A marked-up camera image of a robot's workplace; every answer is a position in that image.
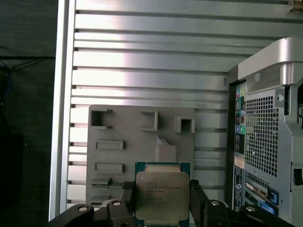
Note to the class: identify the grey parts rack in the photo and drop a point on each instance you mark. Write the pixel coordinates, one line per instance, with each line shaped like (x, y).
(132, 146)

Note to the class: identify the black open PC case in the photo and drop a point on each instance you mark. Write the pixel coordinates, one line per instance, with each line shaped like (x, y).
(260, 132)

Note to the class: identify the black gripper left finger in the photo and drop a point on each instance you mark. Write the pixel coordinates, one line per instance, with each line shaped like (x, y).
(118, 212)

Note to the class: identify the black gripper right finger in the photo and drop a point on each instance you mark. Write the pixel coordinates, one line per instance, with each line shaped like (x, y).
(213, 212)

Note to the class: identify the silver CPU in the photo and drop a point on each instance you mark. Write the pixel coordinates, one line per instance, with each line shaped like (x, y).
(161, 189)

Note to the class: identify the green RAM stick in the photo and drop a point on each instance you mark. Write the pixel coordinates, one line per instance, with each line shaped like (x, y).
(116, 184)

